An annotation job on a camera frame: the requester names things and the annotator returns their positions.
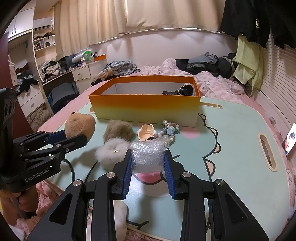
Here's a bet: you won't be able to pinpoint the brown plush bear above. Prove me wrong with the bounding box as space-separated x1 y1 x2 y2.
64 113 96 142

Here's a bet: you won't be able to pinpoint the tan fluffy pompom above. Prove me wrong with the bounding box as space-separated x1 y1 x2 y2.
103 120 135 142

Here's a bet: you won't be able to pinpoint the beige doll figure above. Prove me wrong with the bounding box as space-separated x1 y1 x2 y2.
137 123 158 142

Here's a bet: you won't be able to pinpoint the bubble wrap packet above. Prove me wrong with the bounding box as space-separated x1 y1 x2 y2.
130 136 171 173

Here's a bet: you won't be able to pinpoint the black shiny garment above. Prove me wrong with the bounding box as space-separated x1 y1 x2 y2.
162 83 194 96

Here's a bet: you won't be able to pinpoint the person's left hand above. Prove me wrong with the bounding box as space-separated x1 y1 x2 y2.
1 185 39 222

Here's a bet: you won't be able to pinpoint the white desk with drawers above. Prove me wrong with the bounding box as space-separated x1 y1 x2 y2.
18 55 107 117

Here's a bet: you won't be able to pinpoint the white grey fluffy pompom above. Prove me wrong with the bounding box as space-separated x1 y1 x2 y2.
95 138 130 171

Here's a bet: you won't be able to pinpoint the mint green lap table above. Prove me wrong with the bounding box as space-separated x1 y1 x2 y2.
38 96 291 241

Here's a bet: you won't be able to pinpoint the patterned clothes pile on bed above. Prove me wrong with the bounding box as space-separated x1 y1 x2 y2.
91 60 140 86

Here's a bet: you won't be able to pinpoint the smartphone with lit screen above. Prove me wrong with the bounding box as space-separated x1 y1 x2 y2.
281 123 296 156

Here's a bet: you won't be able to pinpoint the orange gradient cardboard box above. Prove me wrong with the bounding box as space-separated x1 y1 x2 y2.
89 75 201 127

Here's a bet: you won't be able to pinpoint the beige curtain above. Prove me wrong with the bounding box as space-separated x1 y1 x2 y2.
54 0 225 59

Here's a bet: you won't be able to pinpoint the pink floral blanket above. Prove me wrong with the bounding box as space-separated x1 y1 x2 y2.
135 58 244 103

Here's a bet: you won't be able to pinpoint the pile of dark clothes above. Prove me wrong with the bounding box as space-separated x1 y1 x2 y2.
176 52 238 79

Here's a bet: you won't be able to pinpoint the light green cloth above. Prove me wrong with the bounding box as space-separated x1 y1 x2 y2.
234 35 263 90

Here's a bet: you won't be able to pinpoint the hanging black clothes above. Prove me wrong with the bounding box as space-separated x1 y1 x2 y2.
220 0 295 49

